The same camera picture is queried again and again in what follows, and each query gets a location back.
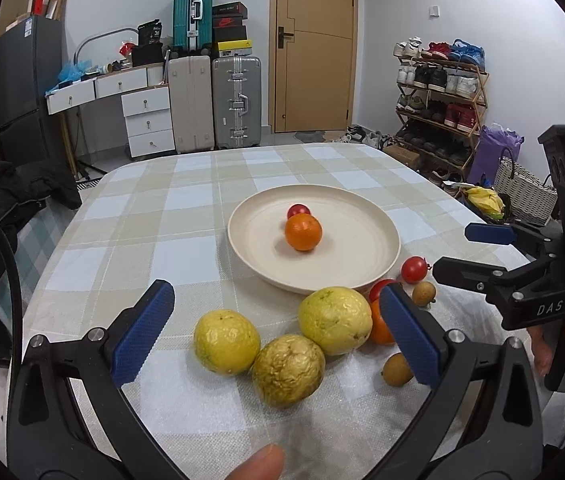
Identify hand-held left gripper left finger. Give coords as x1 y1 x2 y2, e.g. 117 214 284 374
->
6 280 188 480

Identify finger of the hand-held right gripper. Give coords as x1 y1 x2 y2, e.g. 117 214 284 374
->
433 256 513 295
465 222 558 257

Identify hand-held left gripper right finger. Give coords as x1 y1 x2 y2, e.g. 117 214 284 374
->
379 282 544 480

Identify large orange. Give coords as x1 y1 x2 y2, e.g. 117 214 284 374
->
369 300 397 346

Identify brown longan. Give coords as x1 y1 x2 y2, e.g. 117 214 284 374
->
411 281 437 306
381 352 418 387

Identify large smooth yellow passion fruit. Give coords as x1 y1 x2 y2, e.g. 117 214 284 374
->
299 287 374 356

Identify yellow passion fruit green-tinged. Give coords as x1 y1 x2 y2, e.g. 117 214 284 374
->
193 310 262 375

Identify cream round plate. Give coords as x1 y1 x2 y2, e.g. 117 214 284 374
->
227 186 402 296

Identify wrinkled golden passion fruit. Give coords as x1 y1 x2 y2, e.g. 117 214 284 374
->
251 335 326 408

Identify person's left hand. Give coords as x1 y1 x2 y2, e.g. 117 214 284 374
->
222 444 286 480

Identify yellow bag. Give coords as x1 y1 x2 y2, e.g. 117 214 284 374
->
465 186 506 221

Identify red tomato with stem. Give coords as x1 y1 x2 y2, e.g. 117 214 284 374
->
401 256 433 283

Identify grey woven basket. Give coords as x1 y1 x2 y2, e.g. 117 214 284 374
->
493 156 558 226

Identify purple bag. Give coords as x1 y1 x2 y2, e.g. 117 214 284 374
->
467 125 524 186

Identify brown cardboard box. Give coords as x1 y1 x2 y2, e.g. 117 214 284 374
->
383 145 421 168

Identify wooden shoe rack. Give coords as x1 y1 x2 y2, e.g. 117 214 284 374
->
393 40 489 181

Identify small orange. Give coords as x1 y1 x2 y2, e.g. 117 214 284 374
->
285 213 323 252

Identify shoes on floor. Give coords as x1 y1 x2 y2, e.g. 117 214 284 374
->
330 125 393 149

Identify group of shoes on rack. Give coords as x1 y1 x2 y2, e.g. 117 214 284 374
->
393 37 486 171

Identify black jacket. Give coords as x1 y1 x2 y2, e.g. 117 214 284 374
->
0 160 83 361

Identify wooden stick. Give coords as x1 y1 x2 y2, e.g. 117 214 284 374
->
60 112 82 181

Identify white desk with drawers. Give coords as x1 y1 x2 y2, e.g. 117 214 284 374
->
45 62 176 158

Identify beige suitcase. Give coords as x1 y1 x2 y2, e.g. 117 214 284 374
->
168 55 214 155

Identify wooden door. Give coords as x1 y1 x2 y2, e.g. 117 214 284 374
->
270 0 358 135

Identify silver suitcase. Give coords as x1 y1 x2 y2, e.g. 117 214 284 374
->
211 56 262 150

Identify blue plastic bag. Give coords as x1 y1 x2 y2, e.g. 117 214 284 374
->
57 60 96 83

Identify dark grey fridge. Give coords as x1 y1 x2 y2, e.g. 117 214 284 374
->
0 15 66 161

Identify black box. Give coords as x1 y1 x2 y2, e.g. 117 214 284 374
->
131 44 166 67

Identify yellow and white box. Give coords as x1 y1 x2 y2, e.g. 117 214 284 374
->
212 39 254 58

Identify black printed bag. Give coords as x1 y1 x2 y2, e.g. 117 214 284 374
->
137 20 163 46

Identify grey arched tube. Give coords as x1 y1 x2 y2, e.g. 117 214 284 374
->
73 27 140 68

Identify stack of shoe boxes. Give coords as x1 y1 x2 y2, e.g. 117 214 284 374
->
212 2 249 42

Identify teal suitcase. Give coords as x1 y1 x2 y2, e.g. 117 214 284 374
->
172 0 213 51

